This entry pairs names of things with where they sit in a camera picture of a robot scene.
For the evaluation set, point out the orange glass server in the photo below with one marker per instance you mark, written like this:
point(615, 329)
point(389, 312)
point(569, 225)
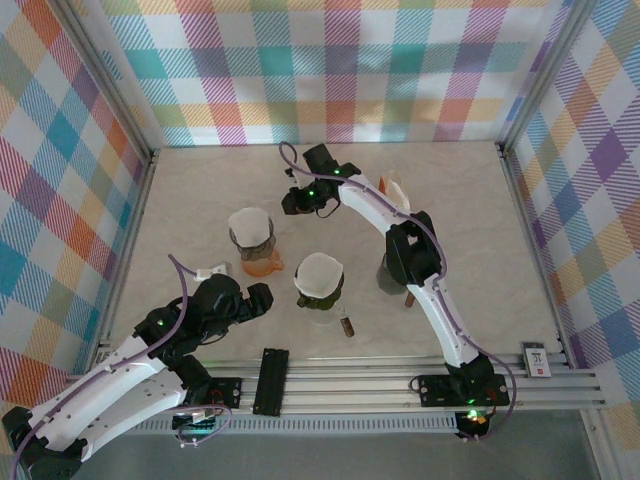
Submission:
point(260, 269)

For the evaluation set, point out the grey translucent dripper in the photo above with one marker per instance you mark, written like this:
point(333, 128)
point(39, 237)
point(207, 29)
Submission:
point(260, 250)

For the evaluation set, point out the white paper coffee filter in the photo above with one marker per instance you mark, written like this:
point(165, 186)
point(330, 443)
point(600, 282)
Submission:
point(247, 227)
point(317, 272)

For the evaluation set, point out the orange white filter package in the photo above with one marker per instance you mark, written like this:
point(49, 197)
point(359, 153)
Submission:
point(397, 192)

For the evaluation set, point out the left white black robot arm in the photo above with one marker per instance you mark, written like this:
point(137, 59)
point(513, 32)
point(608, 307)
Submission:
point(100, 400)

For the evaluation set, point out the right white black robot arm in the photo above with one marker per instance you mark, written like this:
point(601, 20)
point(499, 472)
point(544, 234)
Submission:
point(435, 310)

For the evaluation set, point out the small electronics board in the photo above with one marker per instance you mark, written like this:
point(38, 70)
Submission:
point(475, 419)
point(197, 422)

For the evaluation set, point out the white label card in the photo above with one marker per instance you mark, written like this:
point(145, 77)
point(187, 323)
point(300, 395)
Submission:
point(537, 359)

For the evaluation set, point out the black bracket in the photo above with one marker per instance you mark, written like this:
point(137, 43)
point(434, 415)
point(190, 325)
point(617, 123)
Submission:
point(271, 382)

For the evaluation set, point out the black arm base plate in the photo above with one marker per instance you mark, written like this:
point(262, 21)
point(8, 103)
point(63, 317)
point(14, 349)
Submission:
point(435, 390)
point(230, 392)

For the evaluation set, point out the aluminium side rail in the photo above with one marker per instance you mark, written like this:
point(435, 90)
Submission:
point(522, 215)
point(135, 215)

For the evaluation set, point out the aluminium mounting rail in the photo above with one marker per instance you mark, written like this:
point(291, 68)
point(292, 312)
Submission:
point(350, 380)

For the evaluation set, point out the aluminium frame post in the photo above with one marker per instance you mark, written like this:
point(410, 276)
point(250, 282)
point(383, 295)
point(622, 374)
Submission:
point(112, 85)
point(542, 75)

